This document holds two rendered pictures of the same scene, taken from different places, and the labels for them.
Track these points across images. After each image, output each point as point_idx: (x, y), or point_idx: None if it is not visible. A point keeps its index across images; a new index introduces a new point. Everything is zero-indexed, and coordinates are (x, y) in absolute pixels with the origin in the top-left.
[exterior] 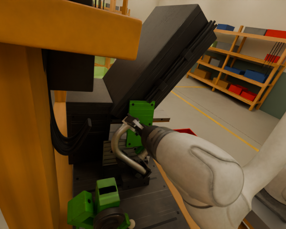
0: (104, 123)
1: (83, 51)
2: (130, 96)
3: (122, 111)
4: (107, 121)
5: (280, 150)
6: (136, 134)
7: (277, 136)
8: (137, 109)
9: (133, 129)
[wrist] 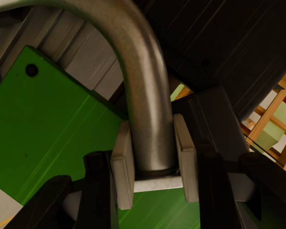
0: (177, 35)
1: None
2: (240, 214)
3: (194, 136)
4: (173, 52)
5: None
6: (98, 162)
7: None
8: (170, 208)
9: (128, 157)
